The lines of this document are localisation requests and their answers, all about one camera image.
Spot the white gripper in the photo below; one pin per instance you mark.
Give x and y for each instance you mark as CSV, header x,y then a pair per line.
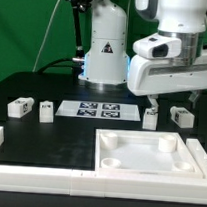
x,y
149,77

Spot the white square tabletop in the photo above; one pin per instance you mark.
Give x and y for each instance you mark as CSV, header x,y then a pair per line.
x,y
141,152

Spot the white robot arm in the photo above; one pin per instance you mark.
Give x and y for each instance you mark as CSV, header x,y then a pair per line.
x,y
171,60

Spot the white sheet with markers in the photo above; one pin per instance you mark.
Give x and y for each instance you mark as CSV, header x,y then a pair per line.
x,y
98,110

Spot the white U-shaped fence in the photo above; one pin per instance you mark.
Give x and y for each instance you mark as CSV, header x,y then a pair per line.
x,y
109,184

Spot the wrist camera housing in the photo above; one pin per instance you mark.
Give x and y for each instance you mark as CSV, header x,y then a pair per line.
x,y
158,46

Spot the black camera stand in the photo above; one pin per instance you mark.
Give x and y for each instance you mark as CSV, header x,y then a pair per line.
x,y
79,6

